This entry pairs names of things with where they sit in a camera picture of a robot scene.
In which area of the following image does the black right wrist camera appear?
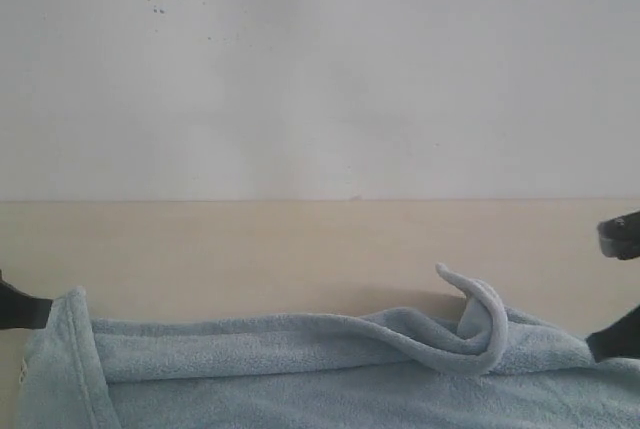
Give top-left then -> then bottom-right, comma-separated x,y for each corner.
597,211 -> 640,260

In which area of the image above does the light blue fluffy towel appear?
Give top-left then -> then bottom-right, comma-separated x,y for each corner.
15,265 -> 639,428

